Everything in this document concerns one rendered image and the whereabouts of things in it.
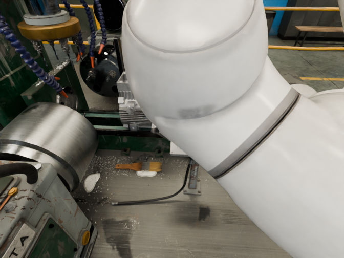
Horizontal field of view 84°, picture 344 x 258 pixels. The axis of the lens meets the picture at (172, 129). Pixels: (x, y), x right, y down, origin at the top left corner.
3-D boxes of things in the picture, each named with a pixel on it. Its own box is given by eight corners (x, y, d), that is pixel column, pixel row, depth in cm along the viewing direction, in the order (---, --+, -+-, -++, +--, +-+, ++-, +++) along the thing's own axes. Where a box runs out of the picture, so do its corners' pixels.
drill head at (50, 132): (-27, 248, 50) (-126, 199, 33) (49, 146, 77) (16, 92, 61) (65, 255, 49) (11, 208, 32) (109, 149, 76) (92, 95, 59)
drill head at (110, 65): (81, 105, 100) (62, 57, 83) (106, 71, 130) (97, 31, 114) (127, 107, 98) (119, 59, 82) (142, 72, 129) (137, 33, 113)
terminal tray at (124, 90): (119, 100, 74) (115, 83, 70) (126, 86, 82) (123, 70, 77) (149, 101, 74) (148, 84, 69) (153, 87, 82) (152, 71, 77)
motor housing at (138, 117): (123, 135, 81) (114, 98, 69) (133, 110, 95) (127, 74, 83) (170, 137, 80) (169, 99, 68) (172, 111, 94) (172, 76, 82)
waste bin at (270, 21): (265, 36, 509) (273, 9, 469) (270, 40, 480) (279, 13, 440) (251, 35, 511) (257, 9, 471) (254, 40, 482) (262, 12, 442)
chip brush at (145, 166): (114, 171, 82) (114, 170, 81) (117, 162, 86) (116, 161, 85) (162, 172, 82) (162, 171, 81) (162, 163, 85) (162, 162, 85)
